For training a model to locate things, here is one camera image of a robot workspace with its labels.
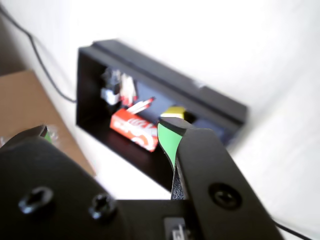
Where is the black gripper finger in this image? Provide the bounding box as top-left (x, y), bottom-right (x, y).
top-left (0, 124), bottom-right (131, 240)

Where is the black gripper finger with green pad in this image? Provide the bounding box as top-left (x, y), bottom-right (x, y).
top-left (157, 117), bottom-right (283, 240)

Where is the yellow wooden cube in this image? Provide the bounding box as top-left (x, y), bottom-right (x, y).
top-left (159, 106), bottom-right (188, 121)

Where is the red tipped wooden match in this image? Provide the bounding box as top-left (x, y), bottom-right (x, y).
top-left (127, 97), bottom-right (155, 112)
top-left (129, 101), bottom-right (152, 115)

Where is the red white matchbox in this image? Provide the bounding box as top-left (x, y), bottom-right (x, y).
top-left (109, 108), bottom-right (160, 152)

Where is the large brown cardboard box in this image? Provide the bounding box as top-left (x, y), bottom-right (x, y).
top-left (0, 69), bottom-right (97, 177)

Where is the black box tray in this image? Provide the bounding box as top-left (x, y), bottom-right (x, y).
top-left (75, 44), bottom-right (241, 193)

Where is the thick black camera cable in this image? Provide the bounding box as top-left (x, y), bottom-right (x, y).
top-left (272, 216), bottom-right (315, 240)

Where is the thick black table cable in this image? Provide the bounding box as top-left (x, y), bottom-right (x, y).
top-left (0, 4), bottom-right (77, 103)

